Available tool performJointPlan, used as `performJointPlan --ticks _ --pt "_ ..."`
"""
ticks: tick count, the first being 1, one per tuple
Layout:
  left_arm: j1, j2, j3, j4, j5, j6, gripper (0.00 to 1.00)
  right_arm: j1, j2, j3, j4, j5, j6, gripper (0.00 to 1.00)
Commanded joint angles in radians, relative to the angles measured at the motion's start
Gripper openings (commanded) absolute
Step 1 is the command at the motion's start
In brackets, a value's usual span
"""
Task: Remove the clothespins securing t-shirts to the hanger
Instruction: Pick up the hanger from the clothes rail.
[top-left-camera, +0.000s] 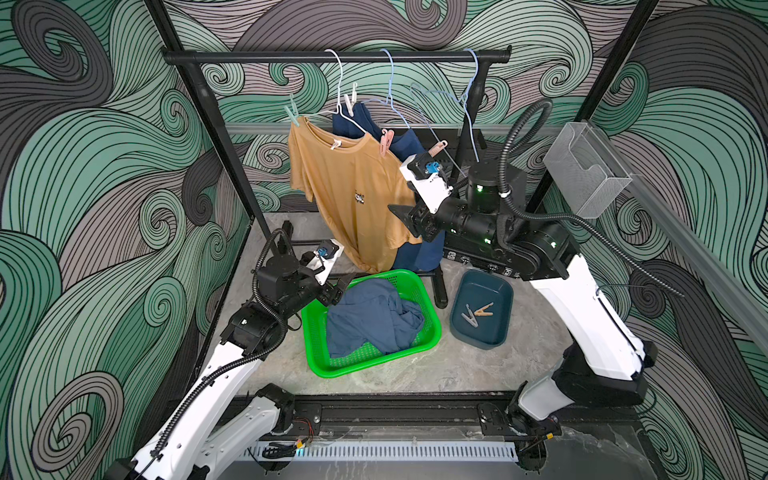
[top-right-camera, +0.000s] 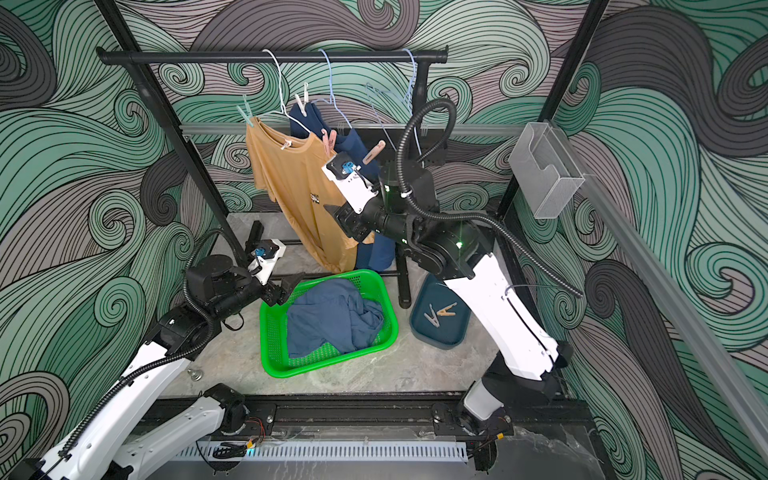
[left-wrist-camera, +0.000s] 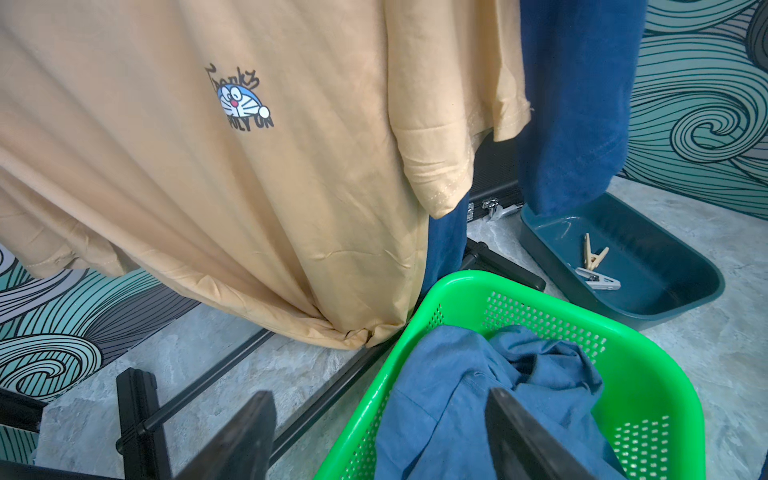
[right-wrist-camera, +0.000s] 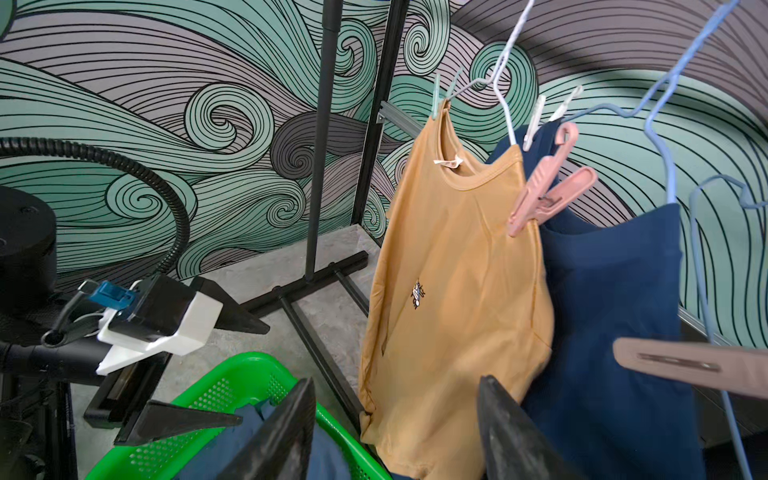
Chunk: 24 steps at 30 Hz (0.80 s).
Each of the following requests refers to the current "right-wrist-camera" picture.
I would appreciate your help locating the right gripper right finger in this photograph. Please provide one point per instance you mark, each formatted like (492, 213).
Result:
(513, 446)

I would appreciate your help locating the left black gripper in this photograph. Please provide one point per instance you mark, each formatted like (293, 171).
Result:
(122, 399)

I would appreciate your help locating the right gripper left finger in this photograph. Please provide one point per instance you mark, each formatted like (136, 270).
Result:
(281, 449)

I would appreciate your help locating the tan yellow t-shirt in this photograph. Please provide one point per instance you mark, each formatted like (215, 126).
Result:
(454, 298)

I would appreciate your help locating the light blue wire hanger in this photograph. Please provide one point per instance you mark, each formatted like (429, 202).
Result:
(746, 202)

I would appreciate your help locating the green clothespin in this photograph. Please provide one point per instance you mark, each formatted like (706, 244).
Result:
(438, 98)

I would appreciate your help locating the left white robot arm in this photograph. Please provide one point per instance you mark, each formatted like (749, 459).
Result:
(36, 442)

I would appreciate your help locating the green plastic basket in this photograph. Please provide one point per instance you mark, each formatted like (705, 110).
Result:
(244, 379)

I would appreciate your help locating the dark navy t-shirt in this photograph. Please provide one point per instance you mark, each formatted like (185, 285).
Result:
(606, 421)

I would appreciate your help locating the pink white clothespin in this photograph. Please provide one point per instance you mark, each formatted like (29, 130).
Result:
(732, 369)

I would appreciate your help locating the black clothes rack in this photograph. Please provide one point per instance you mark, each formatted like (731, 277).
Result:
(284, 297)

